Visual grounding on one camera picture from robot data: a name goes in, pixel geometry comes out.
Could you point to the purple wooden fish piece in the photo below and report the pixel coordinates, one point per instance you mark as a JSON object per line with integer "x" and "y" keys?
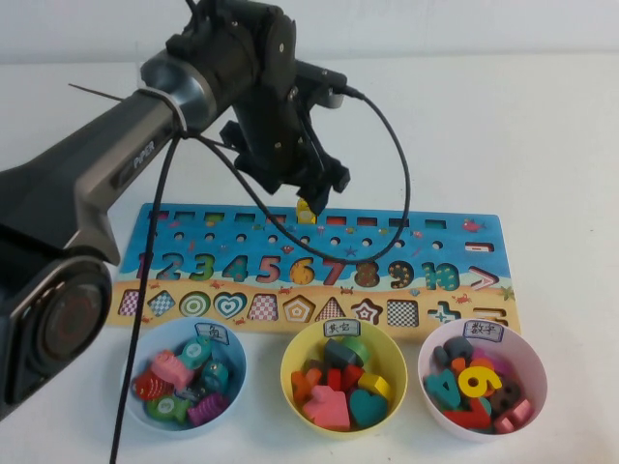
{"x": 208, "y": 410}

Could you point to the light teal wooden fish piece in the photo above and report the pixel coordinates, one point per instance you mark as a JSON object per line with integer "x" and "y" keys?
{"x": 196, "y": 352}

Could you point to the pink cross block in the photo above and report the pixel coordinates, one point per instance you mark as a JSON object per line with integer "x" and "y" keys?
{"x": 326, "y": 407}

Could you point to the grey number piece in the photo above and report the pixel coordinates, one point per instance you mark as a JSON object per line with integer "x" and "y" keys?
{"x": 454, "y": 348}

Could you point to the pink wooden fish piece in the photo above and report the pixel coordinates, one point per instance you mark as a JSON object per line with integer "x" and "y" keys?
{"x": 169, "y": 368}

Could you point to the teal heart block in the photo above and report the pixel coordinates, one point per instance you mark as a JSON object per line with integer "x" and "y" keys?
{"x": 368, "y": 407}

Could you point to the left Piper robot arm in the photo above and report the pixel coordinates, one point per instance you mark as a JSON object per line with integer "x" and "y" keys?
{"x": 97, "y": 145}

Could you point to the brown number eight piece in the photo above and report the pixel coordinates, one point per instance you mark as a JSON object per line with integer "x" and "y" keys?
{"x": 508, "y": 394}

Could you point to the green wooden fish piece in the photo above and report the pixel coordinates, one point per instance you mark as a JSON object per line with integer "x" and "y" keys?
{"x": 167, "y": 410}

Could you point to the white zip tie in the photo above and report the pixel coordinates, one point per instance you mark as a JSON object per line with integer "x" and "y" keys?
{"x": 171, "y": 106}

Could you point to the magenta number piece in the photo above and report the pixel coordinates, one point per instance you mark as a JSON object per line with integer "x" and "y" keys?
{"x": 488, "y": 362}

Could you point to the pink sign piece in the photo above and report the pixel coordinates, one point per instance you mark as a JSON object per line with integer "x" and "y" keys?
{"x": 515, "y": 415}

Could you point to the dark teal wooden fish piece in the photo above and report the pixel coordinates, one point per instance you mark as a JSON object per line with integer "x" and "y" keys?
{"x": 215, "y": 374}

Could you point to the paper label on yellow bowl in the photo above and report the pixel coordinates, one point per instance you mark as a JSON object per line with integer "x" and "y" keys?
{"x": 341, "y": 328}

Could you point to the yellow number six piece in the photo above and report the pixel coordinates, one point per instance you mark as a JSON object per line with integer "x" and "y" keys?
{"x": 476, "y": 381}

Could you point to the orange number piece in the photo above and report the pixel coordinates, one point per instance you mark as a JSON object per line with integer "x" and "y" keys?
{"x": 457, "y": 366}

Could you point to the paper label on pink bowl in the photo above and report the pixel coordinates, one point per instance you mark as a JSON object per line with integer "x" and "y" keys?
{"x": 483, "y": 330}

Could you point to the yellow plastic bowl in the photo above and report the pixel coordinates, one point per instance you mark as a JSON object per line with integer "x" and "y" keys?
{"x": 295, "y": 415}

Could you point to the yellow wooden fish piece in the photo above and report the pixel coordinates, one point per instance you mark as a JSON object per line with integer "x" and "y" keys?
{"x": 304, "y": 216}

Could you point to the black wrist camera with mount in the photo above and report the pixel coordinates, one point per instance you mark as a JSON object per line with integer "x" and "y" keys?
{"x": 316, "y": 79}

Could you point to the paper label on blue bowl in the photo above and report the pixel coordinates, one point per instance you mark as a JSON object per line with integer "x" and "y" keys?
{"x": 212, "y": 333}

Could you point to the green round block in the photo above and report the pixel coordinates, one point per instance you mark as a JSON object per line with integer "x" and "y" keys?
{"x": 360, "y": 345}

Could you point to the red number seven piece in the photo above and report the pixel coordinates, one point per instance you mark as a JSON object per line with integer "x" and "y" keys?
{"x": 469, "y": 416}

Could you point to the red triangle block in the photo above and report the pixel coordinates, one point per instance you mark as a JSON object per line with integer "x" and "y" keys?
{"x": 352, "y": 374}

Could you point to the dark grey pentagon block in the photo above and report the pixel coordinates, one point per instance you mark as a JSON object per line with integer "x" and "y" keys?
{"x": 341, "y": 356}

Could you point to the colourful wooden number puzzle board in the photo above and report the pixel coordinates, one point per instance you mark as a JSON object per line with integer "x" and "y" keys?
{"x": 435, "y": 251}

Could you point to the red wooden fish piece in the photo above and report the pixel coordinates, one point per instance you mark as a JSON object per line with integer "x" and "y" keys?
{"x": 145, "y": 387}

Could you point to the pink plastic bowl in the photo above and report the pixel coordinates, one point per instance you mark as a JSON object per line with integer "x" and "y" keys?
{"x": 433, "y": 415}

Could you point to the teal number four piece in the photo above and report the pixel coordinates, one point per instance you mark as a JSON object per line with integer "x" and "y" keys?
{"x": 442, "y": 390}

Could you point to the yellow wooden block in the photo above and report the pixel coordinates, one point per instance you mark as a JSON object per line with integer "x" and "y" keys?
{"x": 374, "y": 385}

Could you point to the light blue plastic bowl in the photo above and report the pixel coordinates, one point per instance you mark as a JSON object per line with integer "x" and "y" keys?
{"x": 145, "y": 415}

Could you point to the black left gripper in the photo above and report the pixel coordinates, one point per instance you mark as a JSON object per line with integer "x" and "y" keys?
{"x": 271, "y": 140}

